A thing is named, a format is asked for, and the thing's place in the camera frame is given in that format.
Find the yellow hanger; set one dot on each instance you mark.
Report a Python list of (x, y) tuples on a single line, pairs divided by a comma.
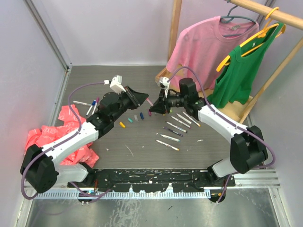
[(260, 34)]

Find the blue cap marker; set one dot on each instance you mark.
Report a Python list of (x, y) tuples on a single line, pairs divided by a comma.
[(91, 107)]

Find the white silver marker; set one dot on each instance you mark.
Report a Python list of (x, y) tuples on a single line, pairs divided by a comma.
[(81, 103)]

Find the teal marker pen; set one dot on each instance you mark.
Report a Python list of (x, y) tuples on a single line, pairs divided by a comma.
[(170, 138)]

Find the cable duct rail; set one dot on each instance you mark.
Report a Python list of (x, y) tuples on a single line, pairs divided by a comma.
[(169, 194)]

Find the grey marker pen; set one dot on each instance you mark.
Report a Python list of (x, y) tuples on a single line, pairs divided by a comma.
[(183, 118)]

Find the pink t-shirt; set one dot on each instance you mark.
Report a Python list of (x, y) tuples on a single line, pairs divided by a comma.
[(203, 45)]

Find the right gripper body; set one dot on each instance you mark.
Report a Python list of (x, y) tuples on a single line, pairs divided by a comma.
[(173, 101)]

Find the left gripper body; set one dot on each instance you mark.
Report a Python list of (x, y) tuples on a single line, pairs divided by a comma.
[(126, 100)]

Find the green tank top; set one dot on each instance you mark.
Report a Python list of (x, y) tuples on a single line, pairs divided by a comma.
[(235, 81)]

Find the yellow cap marker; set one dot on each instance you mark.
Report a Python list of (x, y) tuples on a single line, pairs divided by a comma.
[(192, 119)]

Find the magenta marker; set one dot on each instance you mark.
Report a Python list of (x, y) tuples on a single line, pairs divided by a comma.
[(181, 122)]

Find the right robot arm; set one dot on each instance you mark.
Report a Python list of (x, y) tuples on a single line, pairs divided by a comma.
[(247, 149)]

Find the red crumpled plastic bag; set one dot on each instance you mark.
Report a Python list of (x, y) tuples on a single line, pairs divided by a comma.
[(47, 134)]

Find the wooden clothes rack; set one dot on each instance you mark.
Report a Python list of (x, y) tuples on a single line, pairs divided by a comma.
[(237, 111)]

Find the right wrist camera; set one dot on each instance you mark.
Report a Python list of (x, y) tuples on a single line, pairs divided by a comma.
[(164, 84)]

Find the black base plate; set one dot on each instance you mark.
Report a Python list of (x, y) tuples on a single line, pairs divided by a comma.
[(153, 180)]

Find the purple marker pen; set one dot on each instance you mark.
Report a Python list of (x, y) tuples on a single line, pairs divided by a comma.
[(173, 131)]

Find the purple cap white marker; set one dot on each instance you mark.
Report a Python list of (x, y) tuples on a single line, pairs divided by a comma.
[(95, 106)]

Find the yellow marker pen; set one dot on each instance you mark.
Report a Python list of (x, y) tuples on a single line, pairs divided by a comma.
[(167, 145)]

